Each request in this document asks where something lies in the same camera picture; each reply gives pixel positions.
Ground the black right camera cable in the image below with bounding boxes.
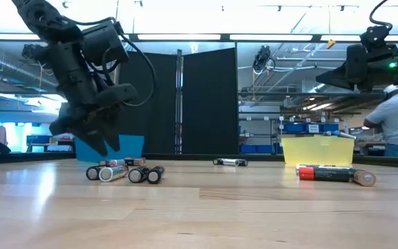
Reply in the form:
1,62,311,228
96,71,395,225
369,0,393,31

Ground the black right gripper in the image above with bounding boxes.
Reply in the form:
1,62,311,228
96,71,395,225
316,44,398,93

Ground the grey cylindrical tool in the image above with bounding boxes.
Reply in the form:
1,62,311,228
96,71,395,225
323,130,357,140

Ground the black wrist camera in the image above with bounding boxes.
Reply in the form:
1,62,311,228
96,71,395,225
97,84,139,107
359,26,392,53

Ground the black folding partition screen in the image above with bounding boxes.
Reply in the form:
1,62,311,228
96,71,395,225
118,47,240,156

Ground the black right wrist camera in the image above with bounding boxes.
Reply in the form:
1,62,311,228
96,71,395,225
359,26,392,53

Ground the small black hanging device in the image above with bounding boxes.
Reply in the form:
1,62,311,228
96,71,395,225
21,44,48,60

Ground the black camera cable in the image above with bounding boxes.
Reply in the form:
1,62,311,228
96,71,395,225
100,17,158,107
369,0,393,31

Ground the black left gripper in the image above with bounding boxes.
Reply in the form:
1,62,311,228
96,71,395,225
46,41,122,156

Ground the yellow plastic bin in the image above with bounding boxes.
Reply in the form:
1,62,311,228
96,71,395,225
281,134,355,167

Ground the black left camera cable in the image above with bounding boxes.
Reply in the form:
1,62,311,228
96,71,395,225
100,17,158,107

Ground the blue plastic bin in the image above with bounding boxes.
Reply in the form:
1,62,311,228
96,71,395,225
74,134,145,163

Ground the copper and black battery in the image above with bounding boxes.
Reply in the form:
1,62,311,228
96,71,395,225
352,169,377,187

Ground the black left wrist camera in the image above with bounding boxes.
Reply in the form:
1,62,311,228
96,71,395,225
97,84,139,107

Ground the silver ventilation duct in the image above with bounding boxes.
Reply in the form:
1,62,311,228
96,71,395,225
0,48,60,89

